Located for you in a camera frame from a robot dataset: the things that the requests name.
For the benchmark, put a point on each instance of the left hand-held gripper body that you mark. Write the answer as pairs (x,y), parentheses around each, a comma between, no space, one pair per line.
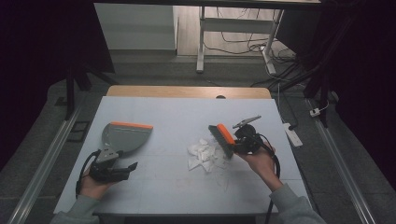
(107,155)

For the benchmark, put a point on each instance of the small white plug adapter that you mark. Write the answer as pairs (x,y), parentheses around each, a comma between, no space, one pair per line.
(315,112)

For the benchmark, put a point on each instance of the white metal desk frame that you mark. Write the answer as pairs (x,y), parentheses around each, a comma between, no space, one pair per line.
(236,25)

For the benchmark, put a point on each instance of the grey dustpan with orange edge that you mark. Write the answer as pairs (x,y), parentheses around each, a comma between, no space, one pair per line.
(127,138)

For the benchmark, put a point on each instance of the pile of white tissue scraps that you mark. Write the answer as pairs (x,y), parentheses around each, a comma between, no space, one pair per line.
(202,152)

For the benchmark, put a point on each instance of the dark curtain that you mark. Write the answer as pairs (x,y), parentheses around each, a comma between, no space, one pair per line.
(37,46)
(367,62)

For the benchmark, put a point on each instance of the person's left hand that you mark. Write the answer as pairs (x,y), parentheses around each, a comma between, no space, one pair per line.
(93,188)

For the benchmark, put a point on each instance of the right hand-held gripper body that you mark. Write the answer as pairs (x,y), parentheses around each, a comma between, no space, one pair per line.
(249,138)

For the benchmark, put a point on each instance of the black brush with orange back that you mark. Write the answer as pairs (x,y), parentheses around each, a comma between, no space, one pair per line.
(225,133)

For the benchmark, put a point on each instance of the black stand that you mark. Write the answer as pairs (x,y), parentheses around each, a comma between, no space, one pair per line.
(70,93)
(323,87)

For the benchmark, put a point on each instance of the white power strip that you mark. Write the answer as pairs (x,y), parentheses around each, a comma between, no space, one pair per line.
(293,136)

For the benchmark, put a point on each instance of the person's right hand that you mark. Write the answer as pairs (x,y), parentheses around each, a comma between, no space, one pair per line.
(261,165)

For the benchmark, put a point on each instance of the black floor bracket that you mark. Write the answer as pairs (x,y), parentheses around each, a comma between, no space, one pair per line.
(78,130)

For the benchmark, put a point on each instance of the aluminium floor rail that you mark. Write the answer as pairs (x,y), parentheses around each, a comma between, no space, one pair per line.
(342,168)
(43,168)

